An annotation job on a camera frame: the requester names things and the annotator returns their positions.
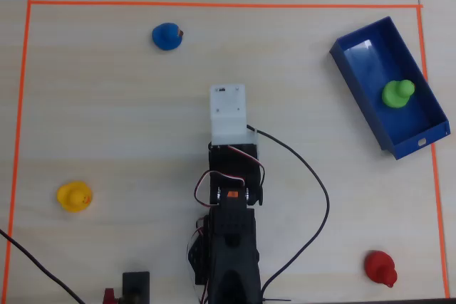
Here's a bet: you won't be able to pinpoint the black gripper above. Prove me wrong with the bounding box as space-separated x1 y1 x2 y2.
207 142 266 207

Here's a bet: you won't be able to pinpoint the green rubber duck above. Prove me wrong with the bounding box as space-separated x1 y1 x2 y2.
381 79 416 109

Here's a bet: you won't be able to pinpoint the blue rubber duck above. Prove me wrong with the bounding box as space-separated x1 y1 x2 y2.
151 22 184 51

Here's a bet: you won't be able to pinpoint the small black box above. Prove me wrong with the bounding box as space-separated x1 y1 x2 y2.
122 271 151 304

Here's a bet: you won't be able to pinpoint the yellow rubber duck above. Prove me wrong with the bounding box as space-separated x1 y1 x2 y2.
56 180 94 214

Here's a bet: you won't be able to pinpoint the blue plastic box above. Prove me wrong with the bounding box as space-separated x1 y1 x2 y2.
329 16 451 161

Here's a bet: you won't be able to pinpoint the red rubber duck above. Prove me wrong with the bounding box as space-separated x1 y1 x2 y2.
363 250 398 289

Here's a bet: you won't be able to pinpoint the orange tape strip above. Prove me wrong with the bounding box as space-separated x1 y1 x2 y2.
27 0 424 10
1 0 33 304
415 6 451 300

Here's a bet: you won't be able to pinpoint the red white servo wires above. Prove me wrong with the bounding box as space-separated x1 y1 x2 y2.
185 145 266 304

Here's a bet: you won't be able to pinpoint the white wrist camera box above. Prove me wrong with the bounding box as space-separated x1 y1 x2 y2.
209 83 259 147

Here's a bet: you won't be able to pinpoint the black camera cable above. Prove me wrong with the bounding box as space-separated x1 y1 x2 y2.
246 125 331 293

